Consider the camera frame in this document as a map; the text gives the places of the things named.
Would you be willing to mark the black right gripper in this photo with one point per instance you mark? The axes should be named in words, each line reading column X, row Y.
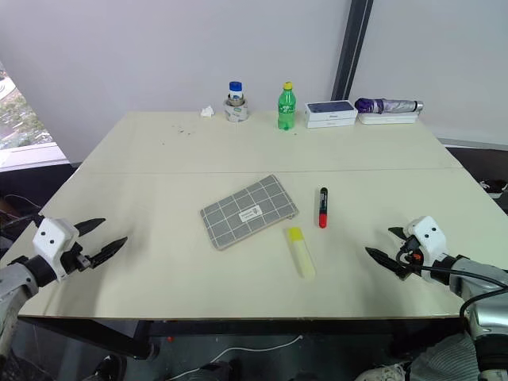
column 410, row 254

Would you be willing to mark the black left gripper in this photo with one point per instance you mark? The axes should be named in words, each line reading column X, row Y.
column 74, row 258

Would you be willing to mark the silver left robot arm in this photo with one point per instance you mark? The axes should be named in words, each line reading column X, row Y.
column 16, row 278

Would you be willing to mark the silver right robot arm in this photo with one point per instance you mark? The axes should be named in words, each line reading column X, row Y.
column 480, row 285

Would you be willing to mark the grey grid pencil case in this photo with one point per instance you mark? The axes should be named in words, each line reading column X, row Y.
column 249, row 212

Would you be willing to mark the black red marker pen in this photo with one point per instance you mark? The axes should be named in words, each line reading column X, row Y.
column 323, row 207

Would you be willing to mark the yellow capped highlighter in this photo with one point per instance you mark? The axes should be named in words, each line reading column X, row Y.
column 300, row 251

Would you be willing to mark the black white shoe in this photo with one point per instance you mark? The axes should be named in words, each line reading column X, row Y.
column 494, row 188

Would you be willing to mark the grey striped cloth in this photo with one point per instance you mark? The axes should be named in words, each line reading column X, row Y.
column 444, row 359

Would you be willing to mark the flat white box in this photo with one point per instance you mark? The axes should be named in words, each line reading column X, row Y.
column 387, row 118

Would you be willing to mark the purple folded umbrella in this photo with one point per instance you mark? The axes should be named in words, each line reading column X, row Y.
column 387, row 105

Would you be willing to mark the white box dark blue lid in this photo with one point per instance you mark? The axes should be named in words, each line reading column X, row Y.
column 330, row 114

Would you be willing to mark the window with outdoor view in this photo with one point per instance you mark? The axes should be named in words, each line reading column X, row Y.
column 18, row 115

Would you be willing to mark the crumpled white tissue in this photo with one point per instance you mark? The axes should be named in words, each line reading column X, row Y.
column 206, row 111

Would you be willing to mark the green plastic soda bottle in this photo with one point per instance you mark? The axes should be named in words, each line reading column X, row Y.
column 286, row 108

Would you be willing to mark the clear tape roll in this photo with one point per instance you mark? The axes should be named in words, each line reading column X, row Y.
column 237, row 111

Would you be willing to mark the white bottle blue cap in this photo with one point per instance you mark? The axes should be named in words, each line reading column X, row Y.
column 235, row 93

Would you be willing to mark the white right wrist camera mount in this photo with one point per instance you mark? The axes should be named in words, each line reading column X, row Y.
column 428, row 240

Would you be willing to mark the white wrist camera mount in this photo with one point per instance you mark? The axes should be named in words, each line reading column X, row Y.
column 428, row 240
column 51, row 238

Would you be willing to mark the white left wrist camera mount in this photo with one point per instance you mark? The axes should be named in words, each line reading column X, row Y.
column 51, row 238

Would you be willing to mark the black table frame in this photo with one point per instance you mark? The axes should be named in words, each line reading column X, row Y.
column 238, row 327

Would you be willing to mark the black wall pillar strip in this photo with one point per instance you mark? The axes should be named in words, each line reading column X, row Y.
column 351, row 49

